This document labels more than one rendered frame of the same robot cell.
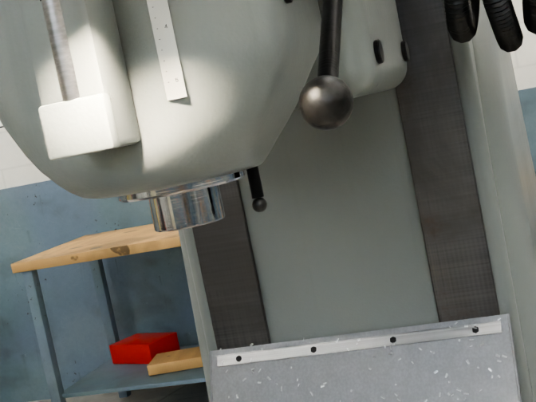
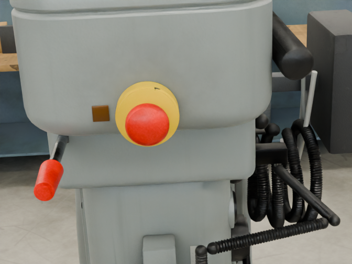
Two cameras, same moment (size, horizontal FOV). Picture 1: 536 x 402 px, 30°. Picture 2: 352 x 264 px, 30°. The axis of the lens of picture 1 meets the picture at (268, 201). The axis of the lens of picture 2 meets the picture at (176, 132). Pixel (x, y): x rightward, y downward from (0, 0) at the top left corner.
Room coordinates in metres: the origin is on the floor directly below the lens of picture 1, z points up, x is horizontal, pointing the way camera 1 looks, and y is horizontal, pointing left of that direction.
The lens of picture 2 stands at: (-0.13, 0.29, 1.97)
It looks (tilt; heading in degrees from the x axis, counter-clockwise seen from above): 21 degrees down; 341
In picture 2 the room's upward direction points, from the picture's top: 3 degrees counter-clockwise
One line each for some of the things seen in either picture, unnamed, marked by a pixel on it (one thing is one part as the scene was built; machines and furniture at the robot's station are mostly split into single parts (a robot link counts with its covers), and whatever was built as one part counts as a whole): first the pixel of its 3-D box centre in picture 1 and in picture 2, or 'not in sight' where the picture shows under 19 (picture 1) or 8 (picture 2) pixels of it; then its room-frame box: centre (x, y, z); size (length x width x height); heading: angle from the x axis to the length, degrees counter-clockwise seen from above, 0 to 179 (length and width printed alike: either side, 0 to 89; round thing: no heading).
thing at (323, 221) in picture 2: not in sight; (275, 234); (0.47, -0.03, 1.58); 0.17 x 0.01 x 0.01; 90
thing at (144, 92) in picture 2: not in sight; (147, 113); (0.44, 0.12, 1.76); 0.06 x 0.02 x 0.06; 72
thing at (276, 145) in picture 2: not in sight; (256, 160); (0.64, -0.09, 1.60); 0.08 x 0.02 x 0.04; 72
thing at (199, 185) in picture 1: (181, 183); not in sight; (0.66, 0.05, 1.31); 0.09 x 0.09 x 0.01
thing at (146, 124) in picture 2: not in sight; (147, 122); (0.42, 0.13, 1.76); 0.04 x 0.03 x 0.04; 72
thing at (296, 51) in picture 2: not in sight; (259, 19); (0.65, -0.10, 1.79); 0.45 x 0.04 x 0.04; 162
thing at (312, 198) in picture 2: not in sight; (303, 192); (0.55, -0.11, 1.58); 0.17 x 0.01 x 0.01; 177
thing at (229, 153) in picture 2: not in sight; (153, 102); (0.70, 0.04, 1.68); 0.34 x 0.24 x 0.10; 162
